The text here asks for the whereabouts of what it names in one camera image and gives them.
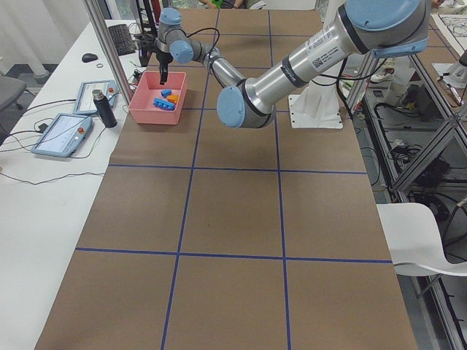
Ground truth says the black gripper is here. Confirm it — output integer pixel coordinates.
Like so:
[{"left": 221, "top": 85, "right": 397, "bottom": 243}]
[{"left": 155, "top": 39, "right": 173, "bottom": 85}]

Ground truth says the small blue block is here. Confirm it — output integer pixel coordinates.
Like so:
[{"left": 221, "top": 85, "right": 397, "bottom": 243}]
[{"left": 161, "top": 89, "right": 172, "bottom": 98}]

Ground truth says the orange sloped block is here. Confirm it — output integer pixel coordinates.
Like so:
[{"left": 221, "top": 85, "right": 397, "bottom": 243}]
[{"left": 166, "top": 95, "right": 179, "bottom": 104}]

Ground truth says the long blue studded block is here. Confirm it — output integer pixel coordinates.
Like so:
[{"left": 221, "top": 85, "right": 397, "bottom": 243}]
[{"left": 153, "top": 98, "right": 176, "bottom": 111}]

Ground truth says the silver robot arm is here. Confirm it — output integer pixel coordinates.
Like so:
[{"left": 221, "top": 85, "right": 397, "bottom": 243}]
[{"left": 155, "top": 1, "right": 431, "bottom": 128}]

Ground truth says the pink plastic box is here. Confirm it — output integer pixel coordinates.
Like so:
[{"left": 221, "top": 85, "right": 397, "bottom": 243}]
[{"left": 129, "top": 71, "right": 187, "bottom": 125}]

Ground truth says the black keyboard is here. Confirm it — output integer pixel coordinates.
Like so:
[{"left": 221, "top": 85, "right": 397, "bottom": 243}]
[{"left": 108, "top": 24, "right": 136, "bottom": 56}]

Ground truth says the black computer mouse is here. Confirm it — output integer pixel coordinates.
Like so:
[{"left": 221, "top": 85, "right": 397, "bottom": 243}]
[{"left": 81, "top": 52, "right": 99, "bottom": 63}]

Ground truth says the black water bottle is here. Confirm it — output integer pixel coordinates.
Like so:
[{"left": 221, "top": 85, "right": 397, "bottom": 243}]
[{"left": 92, "top": 89, "right": 117, "bottom": 128}]

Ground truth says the far teach pendant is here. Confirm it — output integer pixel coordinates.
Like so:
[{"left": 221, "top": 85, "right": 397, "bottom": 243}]
[{"left": 72, "top": 79, "right": 121, "bottom": 114}]

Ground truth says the teach pendant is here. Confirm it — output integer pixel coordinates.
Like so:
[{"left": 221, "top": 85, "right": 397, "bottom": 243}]
[
  {"left": 31, "top": 113, "right": 93, "bottom": 158},
  {"left": 72, "top": 79, "right": 121, "bottom": 114}
]

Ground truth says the near teach pendant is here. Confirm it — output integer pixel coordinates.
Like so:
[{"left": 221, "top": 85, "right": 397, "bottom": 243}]
[{"left": 31, "top": 113, "right": 93, "bottom": 158}]

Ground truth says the white chair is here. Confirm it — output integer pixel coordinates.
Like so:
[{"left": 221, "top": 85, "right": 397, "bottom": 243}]
[{"left": 377, "top": 203, "right": 466, "bottom": 277}]

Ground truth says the aluminium frame post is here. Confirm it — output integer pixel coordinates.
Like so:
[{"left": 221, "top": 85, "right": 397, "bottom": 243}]
[{"left": 83, "top": 0, "right": 133, "bottom": 106}]

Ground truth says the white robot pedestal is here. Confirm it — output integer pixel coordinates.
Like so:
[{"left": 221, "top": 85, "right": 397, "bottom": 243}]
[{"left": 287, "top": 0, "right": 346, "bottom": 131}]

